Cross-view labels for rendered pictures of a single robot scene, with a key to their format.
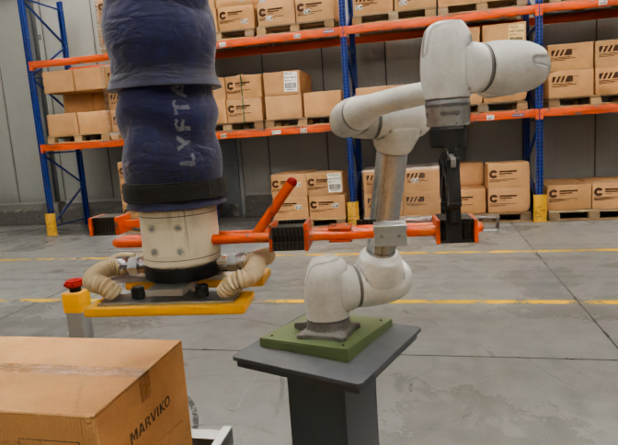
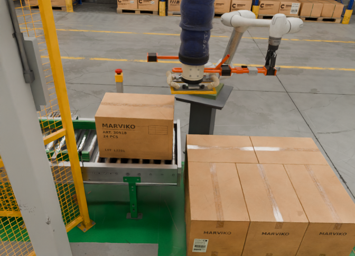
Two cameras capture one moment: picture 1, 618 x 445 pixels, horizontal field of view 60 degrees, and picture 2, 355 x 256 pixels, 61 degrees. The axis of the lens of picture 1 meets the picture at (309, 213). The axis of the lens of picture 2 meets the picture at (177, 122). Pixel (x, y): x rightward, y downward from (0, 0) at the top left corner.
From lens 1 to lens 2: 1.42 m
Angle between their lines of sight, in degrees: 27
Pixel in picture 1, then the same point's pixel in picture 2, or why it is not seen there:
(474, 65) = (285, 29)
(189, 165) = (205, 52)
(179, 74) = (207, 27)
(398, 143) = (243, 29)
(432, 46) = (276, 23)
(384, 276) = not seen: hidden behind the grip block
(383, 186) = (234, 42)
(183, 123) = (205, 40)
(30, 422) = (152, 121)
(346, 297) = not seen: hidden behind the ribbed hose
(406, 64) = not seen: outside the picture
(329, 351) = (209, 96)
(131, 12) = (198, 9)
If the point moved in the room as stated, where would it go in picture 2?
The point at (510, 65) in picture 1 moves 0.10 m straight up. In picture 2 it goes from (293, 28) to (297, 14)
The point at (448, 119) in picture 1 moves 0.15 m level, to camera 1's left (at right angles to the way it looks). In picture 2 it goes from (276, 43) to (256, 44)
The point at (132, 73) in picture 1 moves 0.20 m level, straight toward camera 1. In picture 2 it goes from (195, 26) to (212, 35)
